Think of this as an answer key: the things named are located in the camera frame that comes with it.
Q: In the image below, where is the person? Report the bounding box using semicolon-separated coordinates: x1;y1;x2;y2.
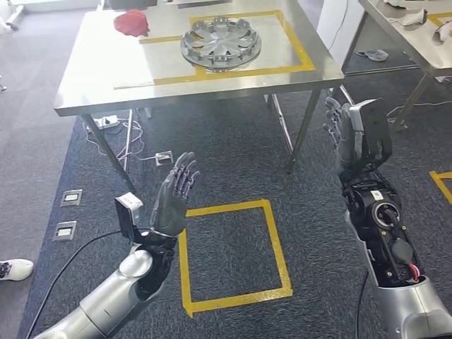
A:
0;258;34;282

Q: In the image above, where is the silver wheel hubcap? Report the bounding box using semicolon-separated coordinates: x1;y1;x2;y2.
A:
180;16;263;72

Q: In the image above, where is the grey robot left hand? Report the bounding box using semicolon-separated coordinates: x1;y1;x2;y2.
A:
149;152;201;237

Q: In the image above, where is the grey sneaker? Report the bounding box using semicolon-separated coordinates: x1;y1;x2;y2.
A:
357;49;389;63

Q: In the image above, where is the steel floor outlet box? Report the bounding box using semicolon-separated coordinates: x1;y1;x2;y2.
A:
53;220;77;242
60;189;83;208
155;150;174;167

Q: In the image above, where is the white power strip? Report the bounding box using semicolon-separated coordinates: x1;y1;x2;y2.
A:
94;114;119;131

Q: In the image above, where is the right wrist camera mount plate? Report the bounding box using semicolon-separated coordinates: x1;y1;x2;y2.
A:
349;98;393;170

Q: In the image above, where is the white panel board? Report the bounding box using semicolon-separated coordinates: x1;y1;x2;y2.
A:
315;0;366;69

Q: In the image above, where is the white tangled cable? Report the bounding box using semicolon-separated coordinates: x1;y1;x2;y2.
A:
82;119;158;162

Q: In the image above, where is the red cloth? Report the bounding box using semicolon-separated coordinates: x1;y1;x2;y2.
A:
113;9;150;37

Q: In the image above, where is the steel workbench table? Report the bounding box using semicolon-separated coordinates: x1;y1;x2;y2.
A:
54;0;345;188

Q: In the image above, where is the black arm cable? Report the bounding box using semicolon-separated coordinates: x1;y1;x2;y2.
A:
24;229;122;339
355;271;370;339

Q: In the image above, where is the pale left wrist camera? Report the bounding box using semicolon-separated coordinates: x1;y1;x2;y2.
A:
115;192;144;242

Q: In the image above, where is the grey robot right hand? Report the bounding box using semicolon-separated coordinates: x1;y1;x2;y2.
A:
323;97;356;181

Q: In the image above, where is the yellow floor tape square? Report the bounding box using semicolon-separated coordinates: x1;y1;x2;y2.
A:
429;170;452;204

